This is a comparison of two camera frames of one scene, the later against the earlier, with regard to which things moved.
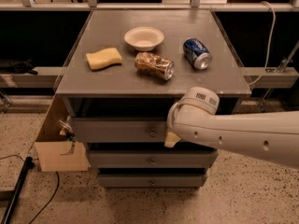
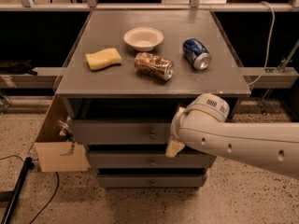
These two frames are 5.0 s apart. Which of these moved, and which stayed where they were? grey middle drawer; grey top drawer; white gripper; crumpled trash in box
Moved: white gripper
Stayed: grey top drawer; crumpled trash in box; grey middle drawer
